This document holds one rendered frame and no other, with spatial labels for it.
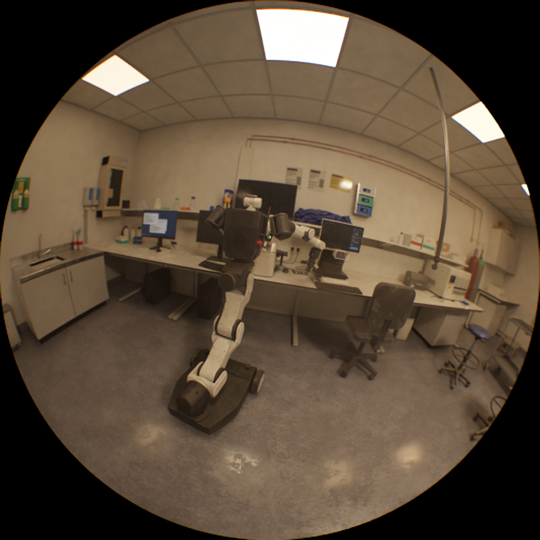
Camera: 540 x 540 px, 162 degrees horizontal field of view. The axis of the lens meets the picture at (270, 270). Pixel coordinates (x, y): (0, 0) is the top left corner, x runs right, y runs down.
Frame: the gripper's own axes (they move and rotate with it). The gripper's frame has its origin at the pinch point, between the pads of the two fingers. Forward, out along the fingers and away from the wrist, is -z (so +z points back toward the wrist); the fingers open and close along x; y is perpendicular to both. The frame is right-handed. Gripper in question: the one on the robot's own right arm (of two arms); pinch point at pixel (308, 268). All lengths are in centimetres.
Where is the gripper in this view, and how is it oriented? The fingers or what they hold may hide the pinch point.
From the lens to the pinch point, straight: 170.3
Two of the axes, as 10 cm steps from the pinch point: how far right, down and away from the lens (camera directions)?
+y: -9.4, -3.5, 0.0
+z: 3.4, -9.0, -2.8
